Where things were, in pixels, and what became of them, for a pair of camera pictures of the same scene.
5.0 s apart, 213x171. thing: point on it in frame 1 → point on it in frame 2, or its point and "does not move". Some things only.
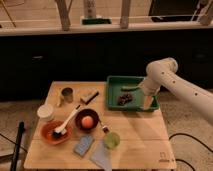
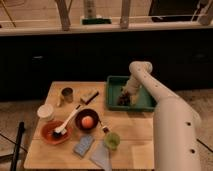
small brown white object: x=106 y=129 does not move
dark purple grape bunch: x=124 y=99 does not move
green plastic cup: x=112 y=140 does not move
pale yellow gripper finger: x=148 y=100 → x=134 y=99
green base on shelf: x=96 y=21 does not move
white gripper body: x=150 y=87 → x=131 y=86
